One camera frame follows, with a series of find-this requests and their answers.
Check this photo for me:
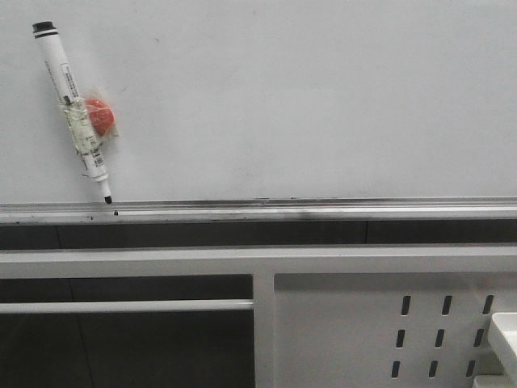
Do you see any red round magnet taped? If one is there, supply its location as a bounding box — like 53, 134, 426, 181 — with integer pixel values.
84, 87, 119, 142

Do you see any white whiteboard marker pen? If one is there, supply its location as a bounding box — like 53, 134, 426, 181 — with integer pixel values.
32, 21, 112, 204

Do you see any large white whiteboard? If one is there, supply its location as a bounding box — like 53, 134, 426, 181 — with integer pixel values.
1, 1, 516, 204

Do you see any white metal pegboard frame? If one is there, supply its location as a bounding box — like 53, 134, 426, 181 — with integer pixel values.
1, 245, 516, 387

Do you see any aluminium whiteboard tray rail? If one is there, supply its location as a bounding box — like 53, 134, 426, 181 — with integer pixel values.
1, 197, 516, 226

